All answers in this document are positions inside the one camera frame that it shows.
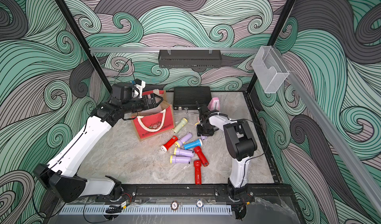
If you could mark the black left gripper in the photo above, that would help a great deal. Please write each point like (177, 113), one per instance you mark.
(151, 101)

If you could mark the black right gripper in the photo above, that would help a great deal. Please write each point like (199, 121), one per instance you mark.
(200, 132)

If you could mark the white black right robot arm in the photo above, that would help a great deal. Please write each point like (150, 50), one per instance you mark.
(240, 143)

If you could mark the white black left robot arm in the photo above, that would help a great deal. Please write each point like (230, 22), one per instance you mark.
(59, 175)

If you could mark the red canvas tote bag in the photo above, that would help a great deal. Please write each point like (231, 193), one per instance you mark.
(154, 121)

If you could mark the blue flashlight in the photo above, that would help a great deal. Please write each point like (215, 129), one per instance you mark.
(197, 143)

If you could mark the pale green flashlight upper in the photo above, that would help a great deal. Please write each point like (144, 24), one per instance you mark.
(180, 125)

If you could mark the red flashlight middle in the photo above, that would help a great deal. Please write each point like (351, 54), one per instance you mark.
(201, 156)

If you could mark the black hard carry case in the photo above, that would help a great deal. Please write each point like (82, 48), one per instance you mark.
(191, 98)

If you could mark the pink metronome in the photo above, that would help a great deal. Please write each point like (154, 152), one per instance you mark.
(214, 104)

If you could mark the purple flashlight middle row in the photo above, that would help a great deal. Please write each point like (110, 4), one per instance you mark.
(183, 152)

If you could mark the purple flashlight row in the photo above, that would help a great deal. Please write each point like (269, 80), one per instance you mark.
(183, 152)
(180, 159)

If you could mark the red flashlight bottom centre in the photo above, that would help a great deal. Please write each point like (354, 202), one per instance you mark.
(197, 172)

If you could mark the purple flashlight lower row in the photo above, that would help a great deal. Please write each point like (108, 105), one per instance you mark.
(180, 159)

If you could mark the red flashlight white head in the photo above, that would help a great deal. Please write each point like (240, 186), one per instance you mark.
(168, 144)

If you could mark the black wall-mounted shelf tray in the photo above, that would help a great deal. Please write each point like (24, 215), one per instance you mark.
(190, 58)

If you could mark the black front mounting rail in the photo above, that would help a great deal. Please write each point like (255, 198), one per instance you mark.
(166, 190)

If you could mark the aluminium rail back wall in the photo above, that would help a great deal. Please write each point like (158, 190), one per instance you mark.
(157, 49)

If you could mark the aluminium rail wall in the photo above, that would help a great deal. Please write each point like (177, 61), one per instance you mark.
(301, 79)
(157, 49)

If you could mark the clear plastic wall bin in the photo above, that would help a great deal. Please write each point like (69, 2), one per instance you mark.
(270, 68)

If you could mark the white slotted cable duct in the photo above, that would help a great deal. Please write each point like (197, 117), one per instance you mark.
(149, 210)

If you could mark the aluminium rail right wall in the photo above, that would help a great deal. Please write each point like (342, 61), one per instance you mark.
(301, 79)

